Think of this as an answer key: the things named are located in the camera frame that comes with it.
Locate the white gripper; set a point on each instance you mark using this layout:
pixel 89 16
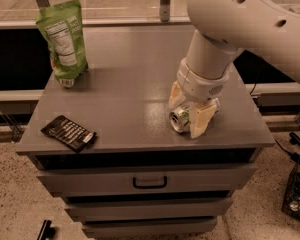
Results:
pixel 200 86

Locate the white green 7up can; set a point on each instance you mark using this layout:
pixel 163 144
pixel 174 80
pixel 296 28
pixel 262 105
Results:
pixel 179 117

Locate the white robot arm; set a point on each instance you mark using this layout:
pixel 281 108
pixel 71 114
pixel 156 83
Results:
pixel 223 29

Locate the grey drawer cabinet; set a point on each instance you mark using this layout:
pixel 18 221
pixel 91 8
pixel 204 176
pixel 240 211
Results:
pixel 123 97

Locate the black snack packet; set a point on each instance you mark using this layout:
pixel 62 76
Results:
pixel 69 133

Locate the black crate with items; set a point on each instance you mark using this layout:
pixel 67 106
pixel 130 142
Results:
pixel 291 200

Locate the green snack bag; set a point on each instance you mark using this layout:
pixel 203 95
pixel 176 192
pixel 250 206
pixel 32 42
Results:
pixel 61 27

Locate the black object on floor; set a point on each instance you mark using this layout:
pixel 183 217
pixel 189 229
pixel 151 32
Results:
pixel 46 231

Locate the black drawer handle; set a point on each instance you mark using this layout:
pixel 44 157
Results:
pixel 147 184

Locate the metal window rail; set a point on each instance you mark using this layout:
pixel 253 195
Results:
pixel 112 21

